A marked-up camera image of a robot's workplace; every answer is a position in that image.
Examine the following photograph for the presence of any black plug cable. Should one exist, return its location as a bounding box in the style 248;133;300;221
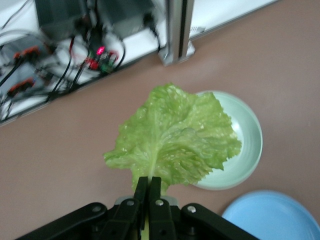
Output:
142;12;163;54

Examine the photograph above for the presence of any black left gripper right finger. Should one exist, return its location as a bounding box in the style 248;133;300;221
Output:
148;176;180;240

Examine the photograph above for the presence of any green lettuce leaf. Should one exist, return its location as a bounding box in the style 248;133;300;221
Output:
102;82;243;196

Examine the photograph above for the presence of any red green circuit board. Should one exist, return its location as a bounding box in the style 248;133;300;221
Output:
84;44;119;74

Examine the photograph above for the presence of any blue round plate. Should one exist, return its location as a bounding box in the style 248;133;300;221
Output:
221;189;320;240

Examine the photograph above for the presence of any grey equipment box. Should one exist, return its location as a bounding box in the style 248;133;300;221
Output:
96;0;161;41

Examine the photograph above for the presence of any black equipment box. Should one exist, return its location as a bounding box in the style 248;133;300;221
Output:
34;0;100;42

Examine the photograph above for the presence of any black cable bundle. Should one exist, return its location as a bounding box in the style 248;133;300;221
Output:
0;27;127;121

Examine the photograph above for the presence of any pale green round plate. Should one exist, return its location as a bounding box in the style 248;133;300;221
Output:
192;90;264;192

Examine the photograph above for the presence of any aluminium profile post with bracket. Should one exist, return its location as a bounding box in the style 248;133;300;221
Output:
157;0;196;67

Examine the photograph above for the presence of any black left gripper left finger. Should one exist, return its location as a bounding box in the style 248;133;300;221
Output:
99;176;149;240

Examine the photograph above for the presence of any orange black connector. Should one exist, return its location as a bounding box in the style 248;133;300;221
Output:
12;45;41;60
6;77;35;97

